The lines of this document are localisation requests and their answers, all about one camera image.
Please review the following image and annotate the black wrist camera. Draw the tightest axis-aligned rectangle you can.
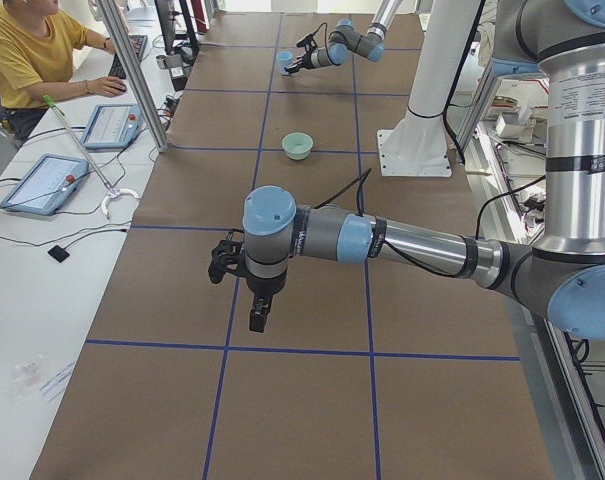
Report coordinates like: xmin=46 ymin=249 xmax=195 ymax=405
xmin=296 ymin=33 xmax=317 ymax=51
xmin=208 ymin=240 xmax=246 ymax=284

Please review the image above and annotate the small black square pad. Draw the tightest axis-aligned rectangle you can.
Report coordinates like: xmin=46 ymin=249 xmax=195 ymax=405
xmin=47 ymin=245 xmax=70 ymax=263

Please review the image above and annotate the mint green bowl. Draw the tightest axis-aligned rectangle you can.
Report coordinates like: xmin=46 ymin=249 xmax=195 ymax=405
xmin=281 ymin=132 xmax=314 ymax=161

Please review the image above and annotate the aluminium frame post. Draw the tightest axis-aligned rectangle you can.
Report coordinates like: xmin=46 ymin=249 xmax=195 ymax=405
xmin=96 ymin=0 xmax=168 ymax=153

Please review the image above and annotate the teach pendant tablet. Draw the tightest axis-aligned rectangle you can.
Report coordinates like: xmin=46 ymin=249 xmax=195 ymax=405
xmin=0 ymin=154 xmax=89 ymax=216
xmin=81 ymin=104 xmax=143 ymax=150

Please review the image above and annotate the light blue plastic cup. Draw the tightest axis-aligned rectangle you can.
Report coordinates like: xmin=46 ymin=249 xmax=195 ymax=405
xmin=276 ymin=50 xmax=295 ymax=76

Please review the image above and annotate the clear plastic bag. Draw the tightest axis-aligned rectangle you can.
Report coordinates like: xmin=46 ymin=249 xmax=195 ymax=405
xmin=7 ymin=353 xmax=49 ymax=400

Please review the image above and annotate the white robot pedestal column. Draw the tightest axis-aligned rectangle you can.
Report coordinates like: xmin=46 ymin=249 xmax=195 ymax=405
xmin=378 ymin=0 xmax=484 ymax=178

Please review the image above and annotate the green handled reacher grabber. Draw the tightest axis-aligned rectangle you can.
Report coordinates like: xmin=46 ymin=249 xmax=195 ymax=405
xmin=43 ymin=94 xmax=141 ymax=219

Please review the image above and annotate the near teach pendant tablet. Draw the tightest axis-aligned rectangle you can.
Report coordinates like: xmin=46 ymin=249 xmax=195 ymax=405
xmin=0 ymin=154 xmax=89 ymax=216

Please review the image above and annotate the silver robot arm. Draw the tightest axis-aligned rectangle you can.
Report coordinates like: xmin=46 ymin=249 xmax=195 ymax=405
xmin=237 ymin=1 xmax=605 ymax=340
xmin=276 ymin=1 xmax=401 ymax=76

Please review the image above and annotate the black keyboard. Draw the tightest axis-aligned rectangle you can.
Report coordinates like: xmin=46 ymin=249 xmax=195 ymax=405
xmin=107 ymin=34 xmax=149 ymax=80

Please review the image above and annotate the person in yellow shirt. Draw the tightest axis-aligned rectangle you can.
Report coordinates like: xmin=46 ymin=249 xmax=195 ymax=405
xmin=0 ymin=1 xmax=126 ymax=140

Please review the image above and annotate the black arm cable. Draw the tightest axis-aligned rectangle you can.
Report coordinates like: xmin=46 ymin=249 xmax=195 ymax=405
xmin=314 ymin=167 xmax=483 ymax=279

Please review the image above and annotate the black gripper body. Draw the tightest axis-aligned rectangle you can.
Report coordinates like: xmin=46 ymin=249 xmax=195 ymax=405
xmin=246 ymin=272 xmax=287 ymax=305
xmin=298 ymin=51 xmax=313 ymax=69

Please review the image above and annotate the brown paper table mat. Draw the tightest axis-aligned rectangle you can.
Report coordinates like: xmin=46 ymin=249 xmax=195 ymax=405
xmin=32 ymin=13 xmax=554 ymax=479

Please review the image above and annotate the far teach pendant tablet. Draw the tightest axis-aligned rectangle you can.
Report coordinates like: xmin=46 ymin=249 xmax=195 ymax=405
xmin=81 ymin=104 xmax=143 ymax=150

